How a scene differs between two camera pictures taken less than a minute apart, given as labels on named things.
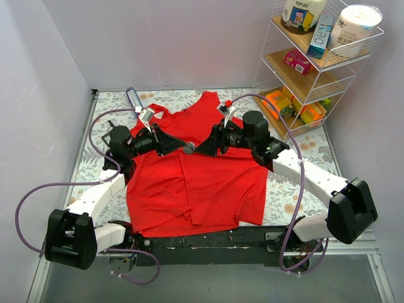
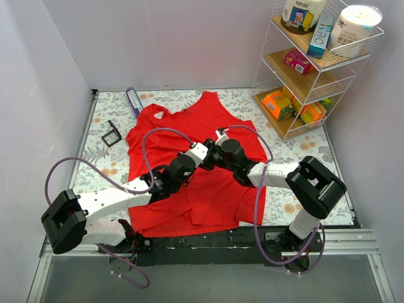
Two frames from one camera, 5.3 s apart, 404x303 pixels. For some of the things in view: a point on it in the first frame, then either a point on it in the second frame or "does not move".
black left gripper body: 158,140 to 215,156
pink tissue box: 295,59 does not move
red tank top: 165,189 does not move
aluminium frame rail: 343,273 does not move
